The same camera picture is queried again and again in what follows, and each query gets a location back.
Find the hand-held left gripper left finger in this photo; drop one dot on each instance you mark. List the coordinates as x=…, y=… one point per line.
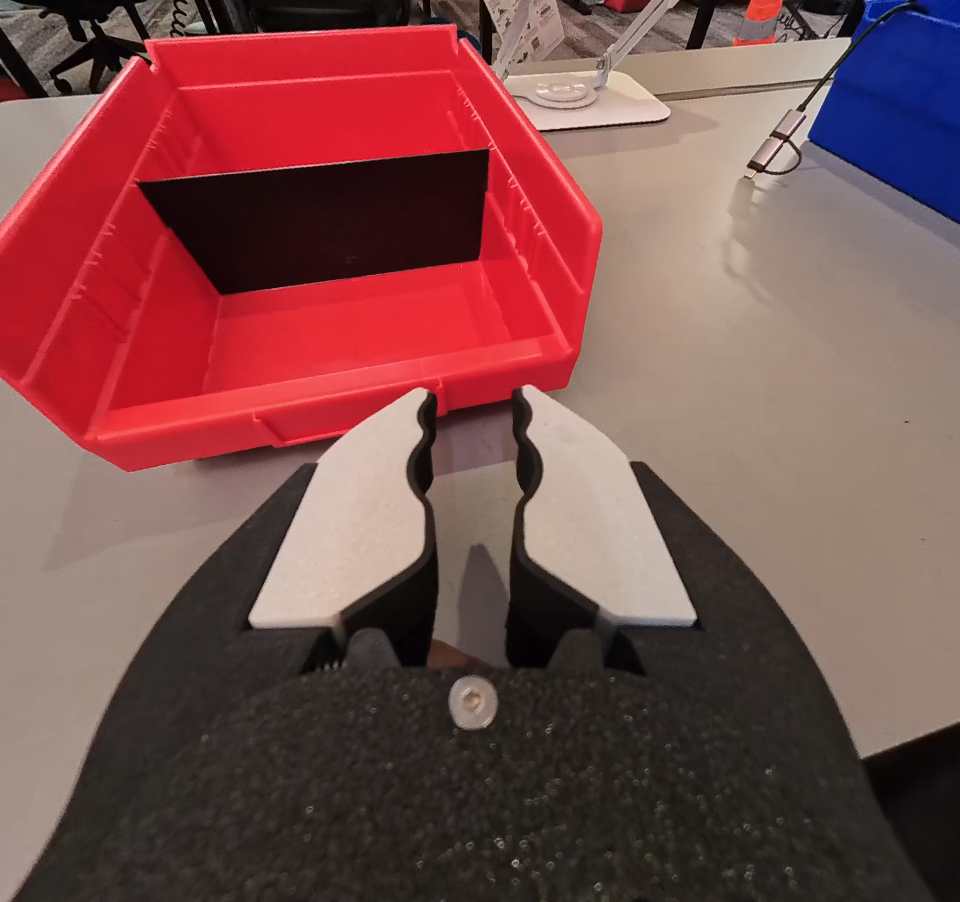
x=352, y=535

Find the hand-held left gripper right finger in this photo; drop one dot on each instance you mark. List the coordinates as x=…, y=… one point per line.
x=600, y=535

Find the red storage bin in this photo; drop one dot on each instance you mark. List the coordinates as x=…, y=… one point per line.
x=337, y=355

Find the grey USB hub double plug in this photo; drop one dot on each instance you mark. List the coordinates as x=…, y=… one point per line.
x=787, y=125

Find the blue storage bin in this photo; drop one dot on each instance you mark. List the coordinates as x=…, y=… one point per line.
x=885, y=92

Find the grey desk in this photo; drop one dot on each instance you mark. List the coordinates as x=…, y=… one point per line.
x=750, y=392

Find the black bin divider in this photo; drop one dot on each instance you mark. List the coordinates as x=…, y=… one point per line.
x=322, y=220

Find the white tablet stand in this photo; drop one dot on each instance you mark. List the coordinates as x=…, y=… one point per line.
x=637, y=107

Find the printed paper sheet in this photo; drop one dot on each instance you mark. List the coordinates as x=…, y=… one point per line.
x=525, y=25

